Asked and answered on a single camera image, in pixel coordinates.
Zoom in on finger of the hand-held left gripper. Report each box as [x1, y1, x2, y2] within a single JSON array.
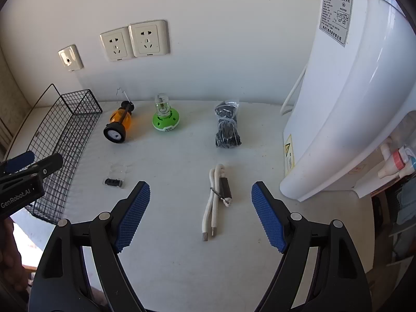
[[0, 150, 36, 175], [13, 153, 64, 180]]

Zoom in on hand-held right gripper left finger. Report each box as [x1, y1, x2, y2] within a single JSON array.
[[29, 181, 151, 312]]

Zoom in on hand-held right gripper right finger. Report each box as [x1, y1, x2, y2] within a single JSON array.
[[251, 181, 373, 312]]

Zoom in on black wire basket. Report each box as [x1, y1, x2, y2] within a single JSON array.
[[10, 83, 103, 225]]

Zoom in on orange camping lantern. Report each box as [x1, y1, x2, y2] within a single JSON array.
[[103, 88, 135, 144]]

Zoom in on person's left forearm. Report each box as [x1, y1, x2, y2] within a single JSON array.
[[0, 218, 33, 300]]

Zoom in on small black part in bag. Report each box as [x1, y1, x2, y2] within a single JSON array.
[[103, 164, 127, 189]]

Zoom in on beige patterned curtain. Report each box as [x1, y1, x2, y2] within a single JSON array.
[[0, 49, 33, 157]]

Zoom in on green dome lamp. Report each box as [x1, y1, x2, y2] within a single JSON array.
[[152, 93, 186, 134]]

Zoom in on small cream antenna socket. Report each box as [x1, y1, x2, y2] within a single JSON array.
[[58, 44, 84, 72]]

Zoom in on white water dispenser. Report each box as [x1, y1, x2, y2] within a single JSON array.
[[279, 0, 416, 202]]

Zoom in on red dispenser tap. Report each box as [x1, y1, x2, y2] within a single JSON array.
[[378, 146, 411, 179]]

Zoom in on blue dispenser tap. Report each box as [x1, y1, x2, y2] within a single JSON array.
[[403, 149, 416, 178]]

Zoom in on white braided usb cable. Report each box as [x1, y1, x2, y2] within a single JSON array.
[[201, 164, 234, 242]]

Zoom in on bagged black cable bundle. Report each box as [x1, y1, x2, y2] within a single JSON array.
[[214, 100, 243, 149]]

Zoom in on white power cord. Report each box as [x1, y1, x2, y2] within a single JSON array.
[[280, 67, 308, 116]]

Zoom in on cream wall power socket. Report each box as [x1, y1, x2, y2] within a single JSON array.
[[128, 19, 170, 58], [99, 28, 134, 62]]

